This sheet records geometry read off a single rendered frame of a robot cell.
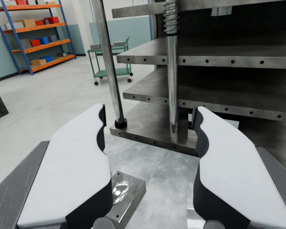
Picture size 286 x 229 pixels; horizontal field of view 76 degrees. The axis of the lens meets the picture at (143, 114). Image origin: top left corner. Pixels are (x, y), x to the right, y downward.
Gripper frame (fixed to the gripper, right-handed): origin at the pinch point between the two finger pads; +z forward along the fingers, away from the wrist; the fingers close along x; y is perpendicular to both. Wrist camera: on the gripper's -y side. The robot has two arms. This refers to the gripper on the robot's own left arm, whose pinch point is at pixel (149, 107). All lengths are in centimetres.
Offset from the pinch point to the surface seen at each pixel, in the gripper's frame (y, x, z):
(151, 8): -7, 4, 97
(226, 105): 36, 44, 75
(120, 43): 64, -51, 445
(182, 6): -8, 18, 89
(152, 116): 66, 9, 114
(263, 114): 36, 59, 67
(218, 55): 12, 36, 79
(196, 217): 56, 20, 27
